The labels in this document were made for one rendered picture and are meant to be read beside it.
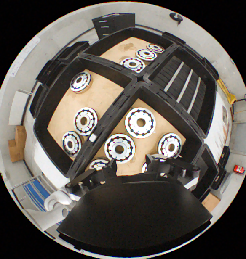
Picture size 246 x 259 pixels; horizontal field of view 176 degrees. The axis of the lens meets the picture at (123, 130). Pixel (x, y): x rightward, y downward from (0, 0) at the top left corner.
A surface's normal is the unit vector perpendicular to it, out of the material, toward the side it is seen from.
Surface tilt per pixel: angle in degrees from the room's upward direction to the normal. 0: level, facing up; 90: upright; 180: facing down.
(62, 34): 90
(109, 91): 0
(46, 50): 90
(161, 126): 0
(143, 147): 0
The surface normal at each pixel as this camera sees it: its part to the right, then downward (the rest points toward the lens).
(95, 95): -0.05, 0.00
